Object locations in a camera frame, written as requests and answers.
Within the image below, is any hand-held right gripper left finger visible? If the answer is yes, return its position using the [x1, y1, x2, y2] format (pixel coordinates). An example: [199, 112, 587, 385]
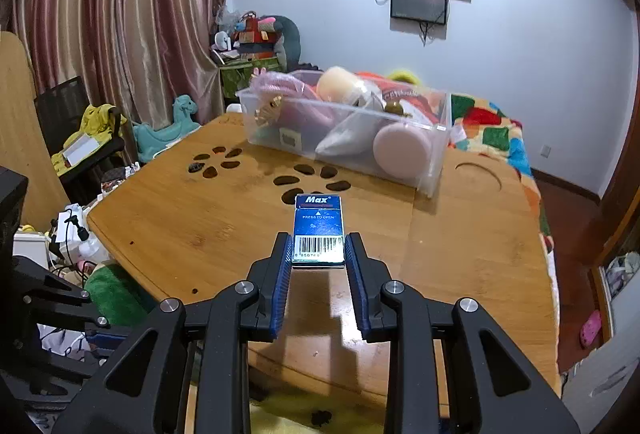
[52, 231, 294, 434]

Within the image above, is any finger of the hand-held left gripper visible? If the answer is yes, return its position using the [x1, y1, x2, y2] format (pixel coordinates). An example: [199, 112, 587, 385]
[0, 344, 118, 397]
[12, 257, 131, 352]

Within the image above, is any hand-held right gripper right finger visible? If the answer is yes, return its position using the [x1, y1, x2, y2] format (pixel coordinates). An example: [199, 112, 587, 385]
[345, 231, 583, 434]

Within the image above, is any blue staples box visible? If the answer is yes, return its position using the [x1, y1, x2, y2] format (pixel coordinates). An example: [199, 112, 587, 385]
[291, 193, 347, 269]

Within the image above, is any pink round box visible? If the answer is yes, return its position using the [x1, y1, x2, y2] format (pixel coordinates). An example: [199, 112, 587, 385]
[374, 123, 432, 180]

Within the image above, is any clear plastic storage box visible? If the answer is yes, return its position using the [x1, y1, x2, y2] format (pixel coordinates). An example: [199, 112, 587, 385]
[236, 69, 452, 199]

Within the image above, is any white cloth pouch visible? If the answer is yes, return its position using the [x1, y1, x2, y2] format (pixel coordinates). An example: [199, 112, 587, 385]
[317, 104, 388, 160]

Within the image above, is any gold shiny pouch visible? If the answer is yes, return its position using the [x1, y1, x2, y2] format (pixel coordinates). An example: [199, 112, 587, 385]
[254, 97, 285, 125]

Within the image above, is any peach round sponge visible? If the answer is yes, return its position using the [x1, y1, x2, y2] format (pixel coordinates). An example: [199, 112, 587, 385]
[316, 67, 368, 105]

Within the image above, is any wooden desktop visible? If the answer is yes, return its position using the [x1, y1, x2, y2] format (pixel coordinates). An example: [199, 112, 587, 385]
[86, 111, 561, 395]

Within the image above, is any white power strip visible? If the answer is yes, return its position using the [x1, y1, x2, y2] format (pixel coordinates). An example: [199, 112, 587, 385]
[50, 209, 91, 260]

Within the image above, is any green plush toy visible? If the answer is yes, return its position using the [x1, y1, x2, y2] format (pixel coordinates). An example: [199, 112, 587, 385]
[85, 261, 156, 327]

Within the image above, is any leaning wooden board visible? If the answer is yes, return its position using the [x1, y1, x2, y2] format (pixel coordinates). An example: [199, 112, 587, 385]
[0, 30, 71, 235]

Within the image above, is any black chair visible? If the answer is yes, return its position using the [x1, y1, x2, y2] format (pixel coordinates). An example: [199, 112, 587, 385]
[34, 75, 126, 205]

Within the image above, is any yellow cloth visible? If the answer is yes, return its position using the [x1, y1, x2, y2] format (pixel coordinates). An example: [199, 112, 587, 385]
[50, 103, 128, 175]

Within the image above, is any teal rocking horse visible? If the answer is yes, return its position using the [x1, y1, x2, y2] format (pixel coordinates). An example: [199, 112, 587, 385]
[132, 94, 203, 162]

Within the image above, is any colourful patchwork blanket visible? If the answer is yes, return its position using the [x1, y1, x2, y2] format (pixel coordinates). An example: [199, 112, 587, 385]
[447, 92, 561, 295]

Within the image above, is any green storage box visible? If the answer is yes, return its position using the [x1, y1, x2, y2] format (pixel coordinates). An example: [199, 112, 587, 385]
[219, 57, 283, 110]

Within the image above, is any pink striped curtain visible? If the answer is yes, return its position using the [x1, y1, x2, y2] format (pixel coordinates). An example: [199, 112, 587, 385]
[0, 0, 246, 165]

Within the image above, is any pink slipper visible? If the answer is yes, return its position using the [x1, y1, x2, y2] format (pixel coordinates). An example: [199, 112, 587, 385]
[580, 309, 603, 345]

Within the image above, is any pile of plush toys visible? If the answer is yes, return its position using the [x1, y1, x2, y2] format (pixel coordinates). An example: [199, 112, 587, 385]
[235, 14, 278, 55]

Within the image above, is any small wall monitor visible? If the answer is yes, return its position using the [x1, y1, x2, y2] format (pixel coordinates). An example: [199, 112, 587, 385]
[390, 0, 449, 25]

